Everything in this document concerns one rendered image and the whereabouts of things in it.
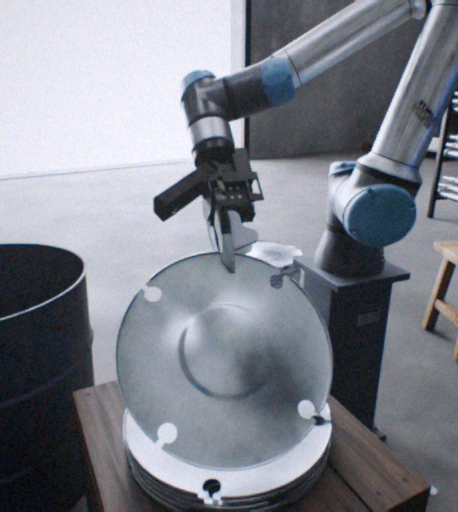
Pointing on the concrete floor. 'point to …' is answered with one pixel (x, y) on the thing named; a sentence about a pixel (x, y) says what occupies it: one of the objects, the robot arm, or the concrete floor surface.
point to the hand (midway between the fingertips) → (225, 265)
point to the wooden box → (363, 444)
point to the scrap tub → (28, 376)
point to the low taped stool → (454, 251)
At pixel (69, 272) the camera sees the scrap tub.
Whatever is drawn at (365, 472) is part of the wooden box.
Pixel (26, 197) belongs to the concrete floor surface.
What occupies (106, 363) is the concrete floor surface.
